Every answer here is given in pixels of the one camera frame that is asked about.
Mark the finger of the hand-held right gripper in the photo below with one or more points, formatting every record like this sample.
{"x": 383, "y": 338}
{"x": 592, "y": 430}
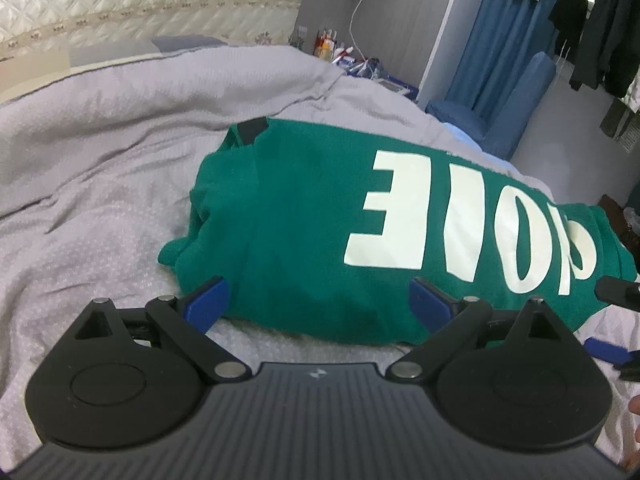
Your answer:
{"x": 620, "y": 290}
{"x": 605, "y": 349}

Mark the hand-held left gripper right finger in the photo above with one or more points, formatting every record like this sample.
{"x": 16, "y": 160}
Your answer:
{"x": 427, "y": 302}

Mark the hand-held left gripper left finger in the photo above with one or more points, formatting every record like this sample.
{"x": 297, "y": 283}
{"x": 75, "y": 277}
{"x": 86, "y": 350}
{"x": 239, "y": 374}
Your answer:
{"x": 210, "y": 300}

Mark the green hoodie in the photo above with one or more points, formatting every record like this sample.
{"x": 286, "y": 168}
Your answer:
{"x": 300, "y": 235}

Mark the person's right hand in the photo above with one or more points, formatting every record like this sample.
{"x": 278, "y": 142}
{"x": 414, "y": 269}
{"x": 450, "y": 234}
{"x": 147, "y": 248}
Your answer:
{"x": 635, "y": 405}

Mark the grey textured blanket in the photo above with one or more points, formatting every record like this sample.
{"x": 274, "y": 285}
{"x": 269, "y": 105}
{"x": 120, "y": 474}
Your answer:
{"x": 125, "y": 160}

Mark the light blue bedsheet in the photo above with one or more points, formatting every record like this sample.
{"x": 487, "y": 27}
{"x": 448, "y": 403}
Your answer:
{"x": 475, "y": 142}

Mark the blue covered chair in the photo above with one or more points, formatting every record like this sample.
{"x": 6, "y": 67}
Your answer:
{"x": 500, "y": 110}

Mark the white flat device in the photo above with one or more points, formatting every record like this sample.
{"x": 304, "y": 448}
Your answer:
{"x": 392, "y": 86}

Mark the blue nightstand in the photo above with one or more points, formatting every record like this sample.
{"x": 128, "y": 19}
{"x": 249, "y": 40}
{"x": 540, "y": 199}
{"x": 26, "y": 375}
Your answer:
{"x": 365, "y": 72}

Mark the grey pillow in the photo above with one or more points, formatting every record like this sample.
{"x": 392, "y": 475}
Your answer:
{"x": 190, "y": 42}

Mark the black hanging jackets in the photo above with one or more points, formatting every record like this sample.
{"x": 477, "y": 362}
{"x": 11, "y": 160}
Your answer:
{"x": 610, "y": 20}

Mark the blue curtain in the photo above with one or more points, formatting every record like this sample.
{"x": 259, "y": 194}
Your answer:
{"x": 490, "y": 35}

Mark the group of toiletry bottles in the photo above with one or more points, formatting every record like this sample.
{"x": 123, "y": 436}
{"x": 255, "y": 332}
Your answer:
{"x": 326, "y": 45}

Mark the beige pillow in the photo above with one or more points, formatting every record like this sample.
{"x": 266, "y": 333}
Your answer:
{"x": 35, "y": 70}

